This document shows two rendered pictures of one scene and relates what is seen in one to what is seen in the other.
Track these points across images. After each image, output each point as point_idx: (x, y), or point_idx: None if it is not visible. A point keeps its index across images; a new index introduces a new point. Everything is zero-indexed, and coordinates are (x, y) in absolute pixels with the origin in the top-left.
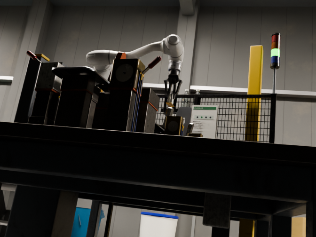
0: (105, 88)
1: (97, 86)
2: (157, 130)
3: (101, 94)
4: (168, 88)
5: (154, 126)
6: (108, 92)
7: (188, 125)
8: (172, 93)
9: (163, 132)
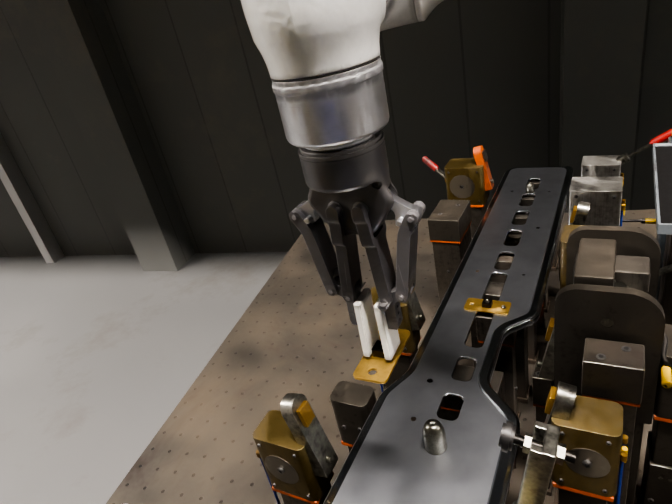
0: (514, 198)
1: (524, 194)
2: (442, 359)
3: (530, 210)
4: (390, 260)
5: (447, 329)
6: (513, 207)
7: (308, 404)
8: (364, 288)
9: (422, 376)
